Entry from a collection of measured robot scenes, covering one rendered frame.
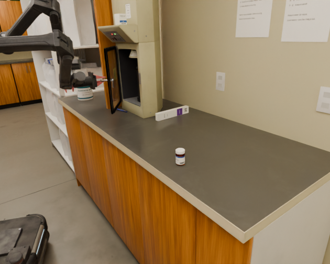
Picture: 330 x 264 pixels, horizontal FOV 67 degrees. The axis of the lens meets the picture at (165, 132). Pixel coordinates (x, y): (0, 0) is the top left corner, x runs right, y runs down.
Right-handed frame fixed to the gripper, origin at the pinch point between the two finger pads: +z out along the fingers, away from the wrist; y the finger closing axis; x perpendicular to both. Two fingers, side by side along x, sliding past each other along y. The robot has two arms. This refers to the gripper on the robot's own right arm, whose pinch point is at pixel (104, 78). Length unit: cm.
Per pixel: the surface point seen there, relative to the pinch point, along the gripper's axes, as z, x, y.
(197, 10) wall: 60, -20, 38
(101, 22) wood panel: 10.7, 19.9, 33.7
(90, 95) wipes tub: 8, 58, -22
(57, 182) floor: -27, 103, -120
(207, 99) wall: 60, -31, -18
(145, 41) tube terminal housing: 21.6, -17.0, 21.3
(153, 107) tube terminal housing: 25.0, -16.9, -20.2
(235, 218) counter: -9, -116, -26
